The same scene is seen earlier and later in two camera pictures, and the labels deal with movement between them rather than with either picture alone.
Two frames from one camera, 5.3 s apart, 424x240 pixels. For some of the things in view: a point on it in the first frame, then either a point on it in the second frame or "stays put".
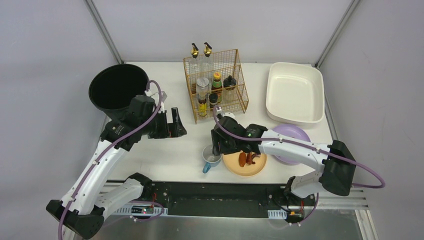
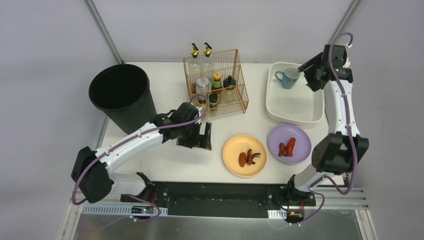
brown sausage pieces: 247,157 stays put
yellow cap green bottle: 216,87 stays put
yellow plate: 231,161 stays put
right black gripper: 217,142 -> 316,74
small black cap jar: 213,99 stays put
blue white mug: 212,161 -> 289,77
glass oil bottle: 207,65 stays put
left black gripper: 166,125 -> 194,139
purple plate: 294,131 stays put
